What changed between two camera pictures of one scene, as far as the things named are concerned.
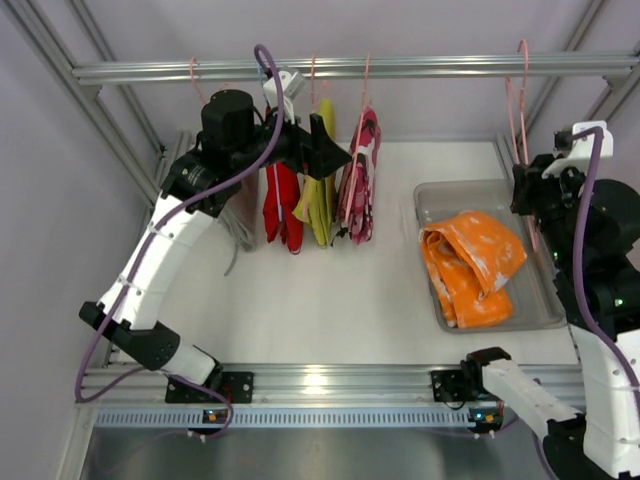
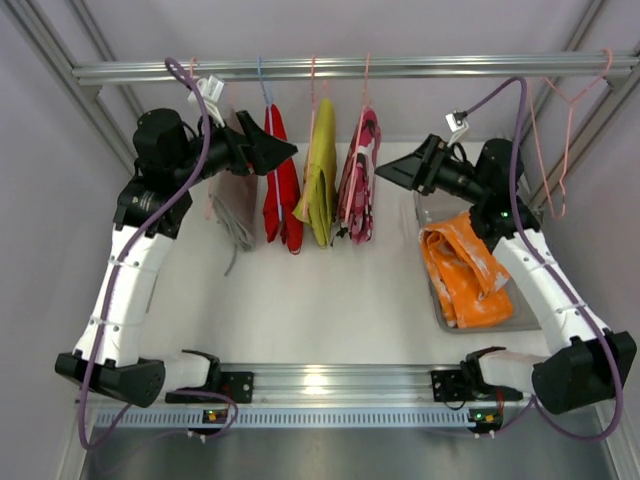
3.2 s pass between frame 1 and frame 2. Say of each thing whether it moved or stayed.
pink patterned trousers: stayed
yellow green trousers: stayed
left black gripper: moved
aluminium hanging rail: stayed
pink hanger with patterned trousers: stayed
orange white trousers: stayed
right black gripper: moved
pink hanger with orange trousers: moved
